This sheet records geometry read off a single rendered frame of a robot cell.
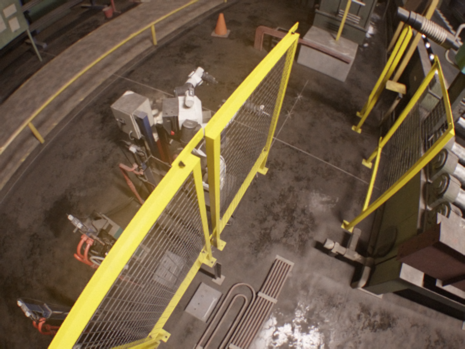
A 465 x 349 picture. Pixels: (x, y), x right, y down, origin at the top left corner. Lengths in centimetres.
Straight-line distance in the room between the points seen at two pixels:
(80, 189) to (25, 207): 97
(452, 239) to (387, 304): 141
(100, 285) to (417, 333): 338
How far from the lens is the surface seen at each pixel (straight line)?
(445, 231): 210
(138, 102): 259
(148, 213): 90
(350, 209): 325
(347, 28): 533
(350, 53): 485
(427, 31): 271
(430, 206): 267
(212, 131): 106
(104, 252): 214
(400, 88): 470
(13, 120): 558
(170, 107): 193
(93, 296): 91
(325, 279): 286
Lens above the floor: 261
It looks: 59 degrees down
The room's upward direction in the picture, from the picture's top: 5 degrees clockwise
